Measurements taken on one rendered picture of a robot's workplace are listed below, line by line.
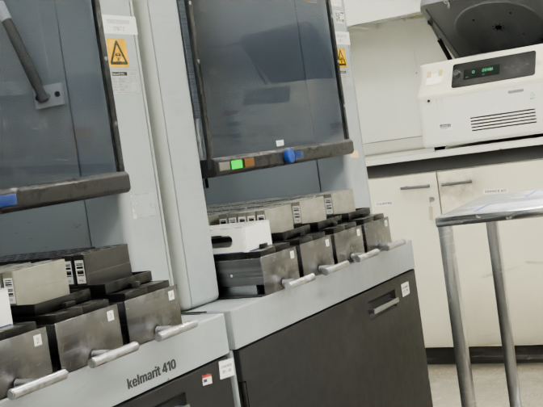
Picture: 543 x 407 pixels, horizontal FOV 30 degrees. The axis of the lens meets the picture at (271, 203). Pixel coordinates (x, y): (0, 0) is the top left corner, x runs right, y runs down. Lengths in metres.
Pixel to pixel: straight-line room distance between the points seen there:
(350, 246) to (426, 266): 2.11
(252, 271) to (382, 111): 3.16
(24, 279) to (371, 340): 0.99
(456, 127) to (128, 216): 2.64
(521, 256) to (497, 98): 0.63
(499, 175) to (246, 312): 2.45
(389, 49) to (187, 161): 3.18
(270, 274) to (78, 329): 0.53
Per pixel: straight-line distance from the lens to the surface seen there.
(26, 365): 1.37
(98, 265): 1.59
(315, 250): 2.03
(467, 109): 4.15
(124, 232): 1.68
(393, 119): 4.94
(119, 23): 1.74
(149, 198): 1.73
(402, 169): 4.31
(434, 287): 4.28
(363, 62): 5.00
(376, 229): 2.30
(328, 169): 2.43
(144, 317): 1.55
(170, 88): 1.82
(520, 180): 4.10
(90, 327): 1.46
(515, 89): 4.09
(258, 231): 1.92
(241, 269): 1.87
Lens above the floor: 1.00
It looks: 3 degrees down
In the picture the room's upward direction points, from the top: 8 degrees counter-clockwise
